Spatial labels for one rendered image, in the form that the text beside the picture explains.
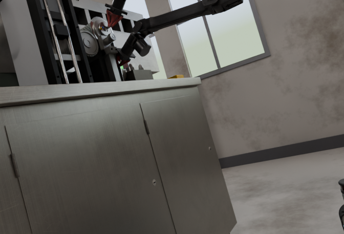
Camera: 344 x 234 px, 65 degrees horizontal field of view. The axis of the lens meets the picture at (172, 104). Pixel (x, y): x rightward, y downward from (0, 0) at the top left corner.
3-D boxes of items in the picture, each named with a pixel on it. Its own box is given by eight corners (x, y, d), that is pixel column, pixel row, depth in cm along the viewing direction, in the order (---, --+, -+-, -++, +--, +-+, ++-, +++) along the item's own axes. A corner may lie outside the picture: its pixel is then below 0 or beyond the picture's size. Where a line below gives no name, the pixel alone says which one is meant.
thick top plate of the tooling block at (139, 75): (135, 80, 141) (132, 69, 142) (87, 100, 163) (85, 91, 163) (153, 79, 155) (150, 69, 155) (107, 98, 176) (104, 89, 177)
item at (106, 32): (97, 24, 131) (105, 19, 137) (93, 26, 132) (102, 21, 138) (105, 38, 134) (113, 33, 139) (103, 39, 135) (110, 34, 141)
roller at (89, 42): (81, 54, 121) (74, 28, 121) (49, 72, 134) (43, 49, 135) (101, 55, 131) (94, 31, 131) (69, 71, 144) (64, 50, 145)
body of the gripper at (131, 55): (134, 59, 142) (141, 48, 138) (121, 59, 133) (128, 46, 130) (127, 51, 144) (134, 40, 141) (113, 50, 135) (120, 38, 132)
